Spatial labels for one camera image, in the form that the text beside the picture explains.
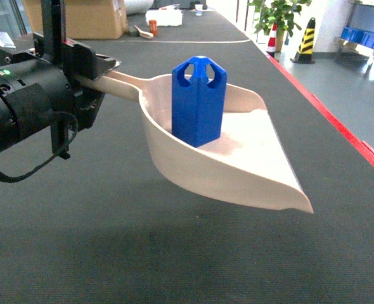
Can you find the white styrofoam block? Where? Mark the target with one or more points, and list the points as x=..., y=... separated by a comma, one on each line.
x=167, y=17

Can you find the green potted plant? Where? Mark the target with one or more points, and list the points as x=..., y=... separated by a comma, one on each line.
x=279, y=12

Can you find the white paper cup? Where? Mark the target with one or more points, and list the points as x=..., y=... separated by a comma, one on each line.
x=198, y=9

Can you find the steel shelf rack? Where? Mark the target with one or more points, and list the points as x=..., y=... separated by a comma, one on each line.
x=358, y=33

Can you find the white foam roll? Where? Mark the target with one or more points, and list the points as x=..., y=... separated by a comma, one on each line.
x=137, y=6

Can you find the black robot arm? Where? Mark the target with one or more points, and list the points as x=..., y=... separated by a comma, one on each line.
x=35, y=88

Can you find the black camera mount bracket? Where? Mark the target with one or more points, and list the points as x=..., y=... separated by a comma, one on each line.
x=52, y=32

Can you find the black yellow traffic cone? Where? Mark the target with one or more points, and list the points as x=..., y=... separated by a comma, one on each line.
x=304, y=54

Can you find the blue plastic jug part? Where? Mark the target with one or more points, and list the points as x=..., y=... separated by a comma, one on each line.
x=198, y=96

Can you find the wooden handled brush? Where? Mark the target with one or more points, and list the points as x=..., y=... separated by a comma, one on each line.
x=135, y=31

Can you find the red table frame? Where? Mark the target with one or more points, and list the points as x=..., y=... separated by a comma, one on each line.
x=361, y=146

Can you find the red white traffic cone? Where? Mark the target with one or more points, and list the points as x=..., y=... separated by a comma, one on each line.
x=271, y=47

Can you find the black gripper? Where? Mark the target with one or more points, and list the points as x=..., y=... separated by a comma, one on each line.
x=84, y=82

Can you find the beige plastic scoop tray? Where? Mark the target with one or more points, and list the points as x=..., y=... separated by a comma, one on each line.
x=246, y=165

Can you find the large open cardboard box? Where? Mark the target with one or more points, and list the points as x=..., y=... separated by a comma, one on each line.
x=95, y=19

